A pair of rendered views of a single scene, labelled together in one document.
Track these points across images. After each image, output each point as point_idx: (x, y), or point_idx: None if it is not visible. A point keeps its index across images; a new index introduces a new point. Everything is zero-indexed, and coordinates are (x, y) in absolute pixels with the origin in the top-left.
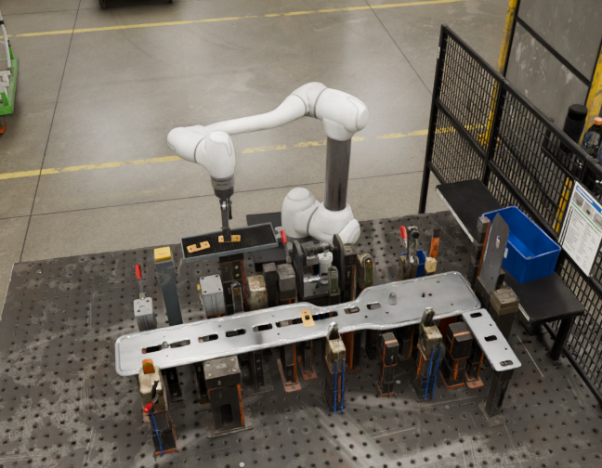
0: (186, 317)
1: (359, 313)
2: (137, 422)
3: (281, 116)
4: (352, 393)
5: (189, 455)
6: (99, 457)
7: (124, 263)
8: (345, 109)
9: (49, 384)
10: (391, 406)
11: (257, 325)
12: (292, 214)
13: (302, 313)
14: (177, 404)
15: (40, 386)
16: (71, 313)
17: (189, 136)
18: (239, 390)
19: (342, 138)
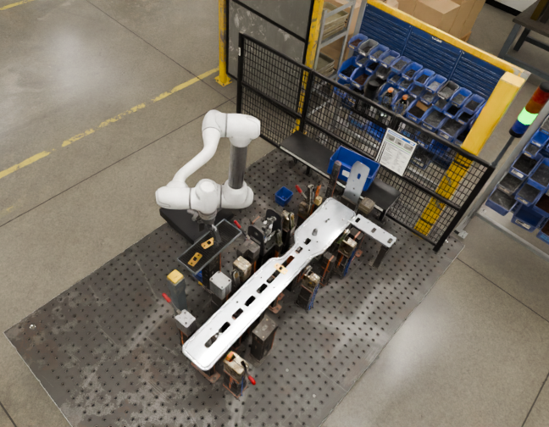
0: None
1: (303, 250)
2: (208, 386)
3: (214, 147)
4: None
5: (256, 384)
6: (205, 422)
7: (97, 285)
8: (249, 126)
9: (127, 401)
10: (331, 289)
11: (257, 288)
12: None
13: (275, 267)
14: (223, 359)
15: (121, 407)
16: (93, 343)
17: (179, 193)
18: (274, 333)
19: (246, 145)
